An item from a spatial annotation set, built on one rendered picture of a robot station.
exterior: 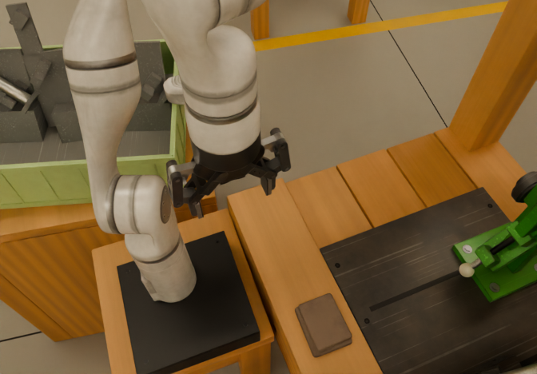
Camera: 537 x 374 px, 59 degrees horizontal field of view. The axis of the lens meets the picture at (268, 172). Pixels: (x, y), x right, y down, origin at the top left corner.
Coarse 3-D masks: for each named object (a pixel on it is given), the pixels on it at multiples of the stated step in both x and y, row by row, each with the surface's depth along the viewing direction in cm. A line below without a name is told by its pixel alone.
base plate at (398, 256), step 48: (480, 192) 109; (384, 240) 102; (432, 240) 102; (384, 288) 96; (432, 288) 96; (528, 288) 96; (384, 336) 90; (432, 336) 90; (480, 336) 90; (528, 336) 90
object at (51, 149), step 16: (48, 128) 127; (0, 144) 124; (16, 144) 124; (32, 144) 124; (48, 144) 124; (64, 144) 124; (80, 144) 124; (128, 144) 124; (144, 144) 124; (160, 144) 124; (0, 160) 121; (16, 160) 121; (32, 160) 121; (48, 160) 121; (64, 160) 121
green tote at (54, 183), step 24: (0, 48) 129; (48, 48) 129; (168, 48) 132; (168, 72) 139; (0, 168) 106; (24, 168) 106; (48, 168) 107; (72, 168) 107; (120, 168) 109; (144, 168) 110; (0, 192) 113; (24, 192) 114; (48, 192) 115; (72, 192) 116
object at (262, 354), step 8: (248, 352) 100; (256, 352) 102; (264, 352) 104; (224, 360) 104; (232, 360) 106; (240, 360) 109; (248, 360) 105; (256, 360) 107; (264, 360) 110; (208, 368) 104; (216, 368) 106; (240, 368) 129; (248, 368) 110; (256, 368) 113; (264, 368) 116
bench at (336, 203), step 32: (448, 128) 123; (352, 160) 117; (384, 160) 117; (416, 160) 117; (448, 160) 117; (480, 160) 117; (512, 160) 117; (320, 192) 111; (352, 192) 112; (384, 192) 111; (416, 192) 112; (448, 192) 111; (320, 224) 106; (352, 224) 106
